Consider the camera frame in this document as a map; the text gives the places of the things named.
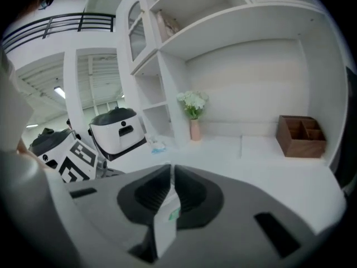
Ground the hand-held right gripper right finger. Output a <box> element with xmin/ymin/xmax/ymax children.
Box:
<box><xmin>167</xmin><ymin>163</ymin><xmax>347</xmax><ymax>268</ymax></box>

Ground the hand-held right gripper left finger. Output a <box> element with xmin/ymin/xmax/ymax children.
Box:
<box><xmin>49</xmin><ymin>163</ymin><xmax>172</xmax><ymax>268</ymax></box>

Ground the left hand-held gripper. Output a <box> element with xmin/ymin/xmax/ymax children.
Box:
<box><xmin>27</xmin><ymin>107</ymin><xmax>148</xmax><ymax>184</ymax></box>

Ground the white wet wipe pack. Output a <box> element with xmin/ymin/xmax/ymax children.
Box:
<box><xmin>153</xmin><ymin>174</ymin><xmax>182</xmax><ymax>259</ymax></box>

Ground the crumpled white and blue packet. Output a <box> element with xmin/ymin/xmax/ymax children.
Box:
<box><xmin>147</xmin><ymin>137</ymin><xmax>170</xmax><ymax>156</ymax></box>

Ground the pink vase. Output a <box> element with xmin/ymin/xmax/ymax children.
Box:
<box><xmin>190</xmin><ymin>118</ymin><xmax>201</xmax><ymax>142</ymax></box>

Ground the white flower bunch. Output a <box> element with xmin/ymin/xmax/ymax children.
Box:
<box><xmin>176</xmin><ymin>90</ymin><xmax>210</xmax><ymax>121</ymax></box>

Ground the wooden desk organizer box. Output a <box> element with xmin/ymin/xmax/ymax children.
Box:
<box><xmin>276</xmin><ymin>114</ymin><xmax>327</xmax><ymax>159</ymax></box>

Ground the arched glass cabinet door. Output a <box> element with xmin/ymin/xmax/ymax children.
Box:
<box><xmin>127</xmin><ymin>0</ymin><xmax>149</xmax><ymax>63</ymax></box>

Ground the person's white shirt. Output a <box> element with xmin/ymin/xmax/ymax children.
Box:
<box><xmin>0</xmin><ymin>47</ymin><xmax>34</xmax><ymax>153</ymax></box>

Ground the pink patterned box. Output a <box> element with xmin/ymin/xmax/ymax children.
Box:
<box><xmin>155</xmin><ymin>9</ymin><xmax>181</xmax><ymax>42</ymax></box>

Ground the black metal railing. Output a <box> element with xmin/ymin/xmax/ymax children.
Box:
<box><xmin>1</xmin><ymin>12</ymin><xmax>117</xmax><ymax>54</ymax></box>

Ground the white shelf cabinet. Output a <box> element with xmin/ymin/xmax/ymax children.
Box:
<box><xmin>115</xmin><ymin>0</ymin><xmax>349</xmax><ymax>173</ymax></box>

